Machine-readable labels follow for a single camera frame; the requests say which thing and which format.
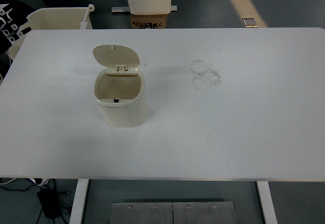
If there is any black power adapter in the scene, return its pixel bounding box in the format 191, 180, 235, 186
37, 188, 60, 220

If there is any brown cardboard box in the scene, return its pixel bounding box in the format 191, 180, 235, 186
130, 14, 168, 29

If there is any cream plastic storage bin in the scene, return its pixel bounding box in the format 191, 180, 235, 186
9, 4, 95, 59

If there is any cream lidded trash can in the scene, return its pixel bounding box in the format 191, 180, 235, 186
93, 45, 147, 127

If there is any small metal floor plate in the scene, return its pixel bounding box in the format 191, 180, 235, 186
242, 18, 258, 28

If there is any grey metal base bar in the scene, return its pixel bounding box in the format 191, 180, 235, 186
111, 5, 178, 15

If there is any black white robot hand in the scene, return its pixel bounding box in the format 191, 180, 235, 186
1, 0, 36, 54

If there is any right white table leg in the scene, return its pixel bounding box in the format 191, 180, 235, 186
256, 181, 278, 224

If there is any white table leg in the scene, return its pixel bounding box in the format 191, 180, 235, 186
256, 181, 278, 224
69, 179, 89, 224

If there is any left white table leg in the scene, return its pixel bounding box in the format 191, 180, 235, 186
69, 179, 89, 224

